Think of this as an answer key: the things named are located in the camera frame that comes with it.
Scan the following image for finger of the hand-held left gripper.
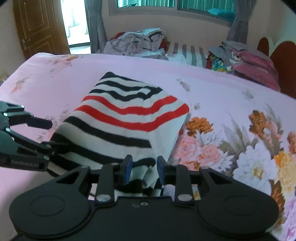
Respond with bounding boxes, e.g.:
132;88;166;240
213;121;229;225
0;101;53;130
0;129;70;160

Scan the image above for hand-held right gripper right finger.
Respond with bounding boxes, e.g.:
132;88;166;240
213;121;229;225
157;156;233;207

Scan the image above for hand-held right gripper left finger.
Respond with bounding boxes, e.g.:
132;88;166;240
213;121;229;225
55;155;133;207

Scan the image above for red black white striped sweater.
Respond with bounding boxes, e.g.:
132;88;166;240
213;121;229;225
45;71;191;197

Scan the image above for pile of grey clothes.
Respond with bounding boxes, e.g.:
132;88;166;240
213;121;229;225
96;28;169;61

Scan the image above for pink folded clothes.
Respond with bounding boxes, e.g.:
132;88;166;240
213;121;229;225
231;50;281;91

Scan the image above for brown wooden door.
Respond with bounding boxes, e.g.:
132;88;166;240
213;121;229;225
13;0;71;60

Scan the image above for pink floral bed sheet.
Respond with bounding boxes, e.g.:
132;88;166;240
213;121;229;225
0;53;296;241

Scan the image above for grey curtain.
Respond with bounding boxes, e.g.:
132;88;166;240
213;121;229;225
84;0;108;54
226;0;257;44

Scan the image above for grey white striped cloth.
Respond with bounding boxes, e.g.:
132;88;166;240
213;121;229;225
166;42;208;67

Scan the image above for colourful patterned cloth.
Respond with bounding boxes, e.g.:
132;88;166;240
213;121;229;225
209;54;229;72

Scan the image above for grey folded garment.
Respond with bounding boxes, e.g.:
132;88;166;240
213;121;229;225
208;40;249;66

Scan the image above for red and white headboard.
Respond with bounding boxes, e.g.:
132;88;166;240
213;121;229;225
257;37;296;99

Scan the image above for teal cloth outside window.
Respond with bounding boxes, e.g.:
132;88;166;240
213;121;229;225
207;8;235;20

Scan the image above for window with grey frame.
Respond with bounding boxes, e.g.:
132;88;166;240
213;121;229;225
109;0;237;27

